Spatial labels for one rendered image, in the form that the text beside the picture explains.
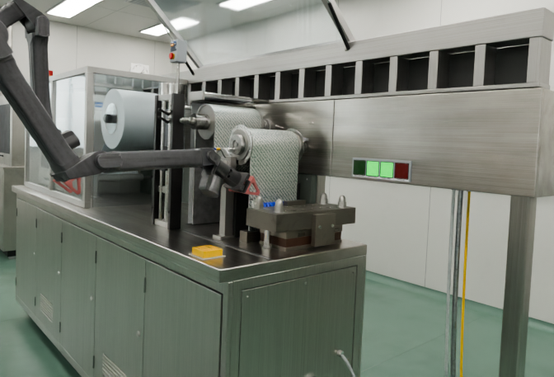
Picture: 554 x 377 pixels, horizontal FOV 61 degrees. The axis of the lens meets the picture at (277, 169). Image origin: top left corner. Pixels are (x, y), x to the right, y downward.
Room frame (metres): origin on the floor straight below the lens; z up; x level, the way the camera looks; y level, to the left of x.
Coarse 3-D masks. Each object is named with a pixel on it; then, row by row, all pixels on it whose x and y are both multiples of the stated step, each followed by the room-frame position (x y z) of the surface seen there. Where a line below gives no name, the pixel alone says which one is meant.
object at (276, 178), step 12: (252, 168) 1.68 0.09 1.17; (264, 168) 1.72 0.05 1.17; (276, 168) 1.76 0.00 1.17; (288, 168) 1.80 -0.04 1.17; (264, 180) 1.72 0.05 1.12; (276, 180) 1.76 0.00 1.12; (288, 180) 1.80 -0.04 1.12; (264, 192) 1.72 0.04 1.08; (276, 192) 1.76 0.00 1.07; (288, 192) 1.80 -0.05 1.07
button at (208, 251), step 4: (192, 248) 1.45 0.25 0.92; (196, 248) 1.43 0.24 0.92; (200, 248) 1.43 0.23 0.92; (204, 248) 1.43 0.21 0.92; (208, 248) 1.44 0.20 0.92; (212, 248) 1.44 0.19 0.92; (216, 248) 1.44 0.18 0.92; (220, 248) 1.44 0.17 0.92; (192, 252) 1.45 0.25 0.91; (196, 252) 1.43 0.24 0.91; (200, 252) 1.41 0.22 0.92; (204, 252) 1.40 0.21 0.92; (208, 252) 1.41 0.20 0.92; (212, 252) 1.42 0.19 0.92; (216, 252) 1.43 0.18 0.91; (220, 252) 1.44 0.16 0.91; (200, 256) 1.41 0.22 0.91; (204, 256) 1.40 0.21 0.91; (208, 256) 1.41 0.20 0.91; (212, 256) 1.42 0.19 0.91; (216, 256) 1.43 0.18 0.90
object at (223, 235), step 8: (224, 160) 1.72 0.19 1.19; (232, 160) 1.71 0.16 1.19; (224, 192) 1.71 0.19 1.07; (232, 192) 1.73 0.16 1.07; (224, 200) 1.71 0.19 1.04; (232, 200) 1.73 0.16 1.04; (224, 208) 1.71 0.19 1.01; (232, 208) 1.73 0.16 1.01; (224, 216) 1.71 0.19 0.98; (232, 216) 1.73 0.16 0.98; (224, 224) 1.71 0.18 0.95; (224, 232) 1.71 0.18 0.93
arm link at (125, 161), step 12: (96, 156) 1.21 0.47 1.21; (108, 156) 1.23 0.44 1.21; (120, 156) 1.25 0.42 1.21; (132, 156) 1.31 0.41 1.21; (144, 156) 1.34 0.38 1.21; (156, 156) 1.38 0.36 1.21; (168, 156) 1.41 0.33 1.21; (180, 156) 1.44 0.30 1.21; (192, 156) 1.47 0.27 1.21; (204, 156) 1.50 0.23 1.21; (120, 168) 1.28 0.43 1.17; (132, 168) 1.31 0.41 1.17; (144, 168) 1.34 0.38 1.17; (156, 168) 1.38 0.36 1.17
